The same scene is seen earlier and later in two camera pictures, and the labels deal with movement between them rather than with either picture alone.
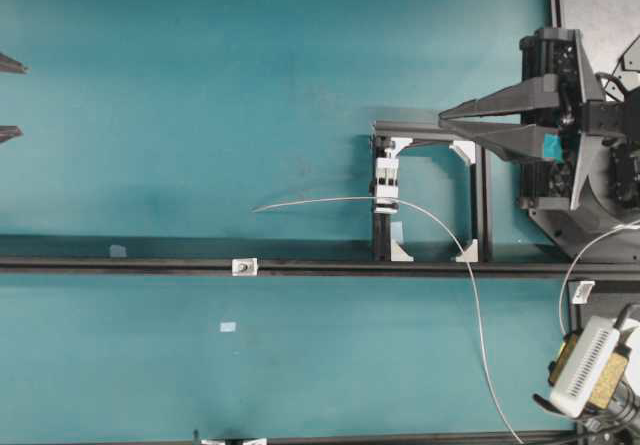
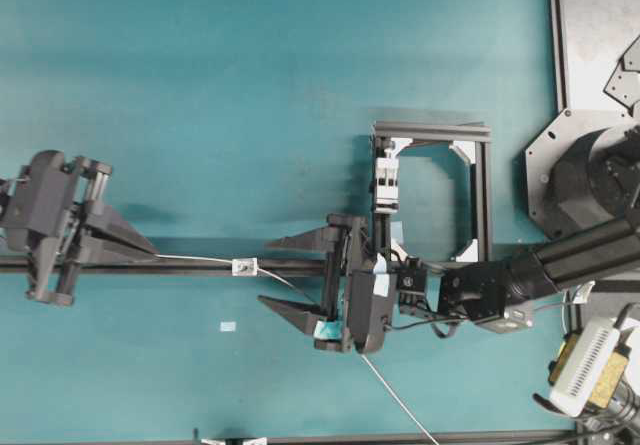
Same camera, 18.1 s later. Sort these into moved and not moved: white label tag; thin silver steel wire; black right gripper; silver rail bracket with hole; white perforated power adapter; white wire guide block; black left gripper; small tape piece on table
Moved: black right gripper; black left gripper; thin silver steel wire
Not moved: white label tag; silver rail bracket with hole; white perforated power adapter; small tape piece on table; white wire guide block
